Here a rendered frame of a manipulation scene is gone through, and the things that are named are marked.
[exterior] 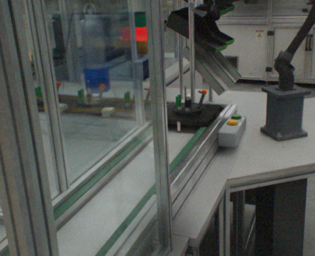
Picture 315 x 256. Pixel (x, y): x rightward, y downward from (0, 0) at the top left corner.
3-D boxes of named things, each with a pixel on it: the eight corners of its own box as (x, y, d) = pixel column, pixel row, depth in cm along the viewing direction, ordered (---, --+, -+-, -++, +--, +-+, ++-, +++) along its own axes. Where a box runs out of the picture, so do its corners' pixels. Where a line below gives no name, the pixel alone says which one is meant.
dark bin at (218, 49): (226, 49, 209) (232, 34, 205) (214, 54, 198) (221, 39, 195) (179, 22, 218) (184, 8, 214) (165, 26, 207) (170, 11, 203)
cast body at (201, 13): (202, 9, 191) (213, 0, 185) (202, 17, 189) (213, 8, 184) (187, 0, 187) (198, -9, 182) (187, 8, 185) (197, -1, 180)
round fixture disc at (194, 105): (208, 107, 194) (208, 103, 194) (198, 117, 182) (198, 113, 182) (178, 105, 199) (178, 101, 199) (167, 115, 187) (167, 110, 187)
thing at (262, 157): (430, 148, 176) (431, 141, 175) (216, 188, 153) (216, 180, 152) (316, 102, 239) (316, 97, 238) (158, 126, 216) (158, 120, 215)
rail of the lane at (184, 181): (237, 125, 203) (237, 102, 199) (172, 227, 126) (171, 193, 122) (225, 124, 205) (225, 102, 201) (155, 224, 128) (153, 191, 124)
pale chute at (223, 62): (235, 81, 228) (242, 76, 225) (225, 88, 218) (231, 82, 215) (201, 42, 231) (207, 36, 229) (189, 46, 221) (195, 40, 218)
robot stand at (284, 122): (308, 136, 186) (311, 90, 179) (277, 141, 182) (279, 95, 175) (288, 125, 199) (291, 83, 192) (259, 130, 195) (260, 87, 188)
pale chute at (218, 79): (229, 89, 215) (235, 83, 212) (218, 96, 205) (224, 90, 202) (192, 47, 218) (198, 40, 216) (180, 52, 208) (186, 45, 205)
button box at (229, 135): (246, 129, 186) (246, 115, 184) (235, 148, 168) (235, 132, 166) (229, 128, 189) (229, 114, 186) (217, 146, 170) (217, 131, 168)
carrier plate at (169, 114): (221, 109, 198) (221, 104, 197) (207, 126, 177) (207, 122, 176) (171, 105, 206) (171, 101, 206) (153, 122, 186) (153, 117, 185)
